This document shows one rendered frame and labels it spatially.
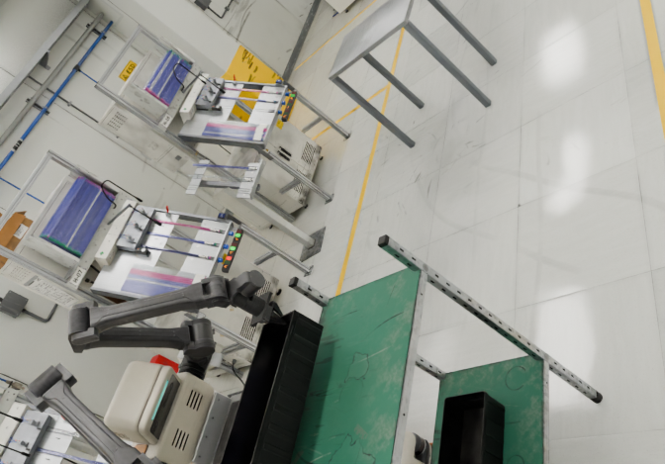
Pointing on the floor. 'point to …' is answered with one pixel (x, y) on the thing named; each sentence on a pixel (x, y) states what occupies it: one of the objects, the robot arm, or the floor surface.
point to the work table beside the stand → (363, 39)
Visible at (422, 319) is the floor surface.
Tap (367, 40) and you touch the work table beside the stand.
